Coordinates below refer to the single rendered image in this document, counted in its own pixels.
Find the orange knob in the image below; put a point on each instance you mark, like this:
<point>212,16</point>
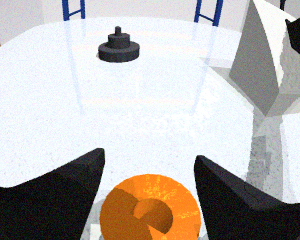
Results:
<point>150,207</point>

